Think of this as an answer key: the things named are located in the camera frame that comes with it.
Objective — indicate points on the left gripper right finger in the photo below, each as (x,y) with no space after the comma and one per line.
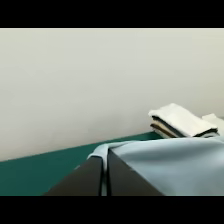
(125,180)

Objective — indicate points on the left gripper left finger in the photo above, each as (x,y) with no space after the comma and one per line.
(85,180)

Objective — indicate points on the light blue garment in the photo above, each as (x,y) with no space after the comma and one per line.
(183,166)

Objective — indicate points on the tan garment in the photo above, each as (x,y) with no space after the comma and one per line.
(161,130)

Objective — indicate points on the white garment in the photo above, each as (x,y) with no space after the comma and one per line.
(181,120)

